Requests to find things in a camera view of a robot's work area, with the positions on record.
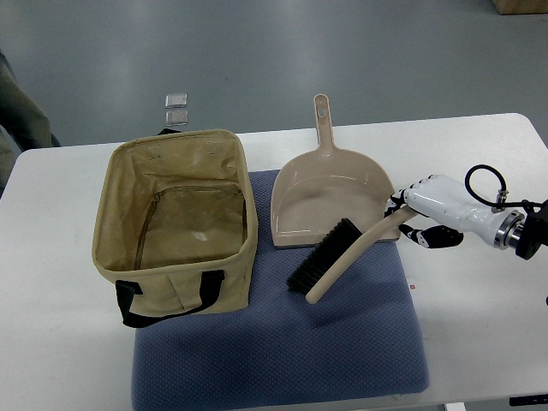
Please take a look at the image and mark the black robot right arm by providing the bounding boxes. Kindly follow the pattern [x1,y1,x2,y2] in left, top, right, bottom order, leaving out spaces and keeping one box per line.
[464,164,547,260]

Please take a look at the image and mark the cardboard box corner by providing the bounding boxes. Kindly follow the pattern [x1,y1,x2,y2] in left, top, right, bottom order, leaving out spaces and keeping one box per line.
[491,0,548,15]

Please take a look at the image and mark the beige plastic dustpan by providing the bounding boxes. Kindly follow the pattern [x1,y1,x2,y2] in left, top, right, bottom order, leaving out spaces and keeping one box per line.
[271,94,395,247]

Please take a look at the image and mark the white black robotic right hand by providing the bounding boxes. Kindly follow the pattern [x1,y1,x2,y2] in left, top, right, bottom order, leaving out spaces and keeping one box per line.
[384,175,525,249]

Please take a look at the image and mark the beige hand broom black bristles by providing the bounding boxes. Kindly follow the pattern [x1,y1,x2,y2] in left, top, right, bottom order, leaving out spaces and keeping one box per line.
[287,206,417,304]

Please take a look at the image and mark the person in dark clothing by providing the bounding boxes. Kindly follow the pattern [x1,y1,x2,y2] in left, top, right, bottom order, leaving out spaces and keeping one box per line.
[0,49,61,199]

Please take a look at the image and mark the black table control panel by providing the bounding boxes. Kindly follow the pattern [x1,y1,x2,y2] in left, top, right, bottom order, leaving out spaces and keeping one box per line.
[509,395,548,407]

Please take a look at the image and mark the yellow fabric bag black handles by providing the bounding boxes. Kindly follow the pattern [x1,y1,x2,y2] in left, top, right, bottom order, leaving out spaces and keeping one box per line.
[92,129,259,328]

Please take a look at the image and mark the blue quilted cushion mat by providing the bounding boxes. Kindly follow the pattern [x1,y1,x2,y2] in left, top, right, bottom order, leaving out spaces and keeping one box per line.
[132,170,429,410]

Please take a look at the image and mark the upper clear floor plate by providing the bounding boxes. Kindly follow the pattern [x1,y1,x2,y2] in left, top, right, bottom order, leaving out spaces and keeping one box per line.
[164,92,188,109]

